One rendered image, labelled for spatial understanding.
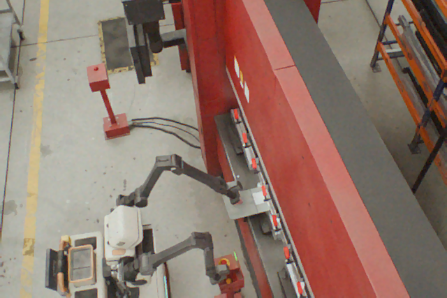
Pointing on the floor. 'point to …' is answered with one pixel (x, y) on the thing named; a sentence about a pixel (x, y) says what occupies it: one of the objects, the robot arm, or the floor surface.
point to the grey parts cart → (7, 16)
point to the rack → (412, 56)
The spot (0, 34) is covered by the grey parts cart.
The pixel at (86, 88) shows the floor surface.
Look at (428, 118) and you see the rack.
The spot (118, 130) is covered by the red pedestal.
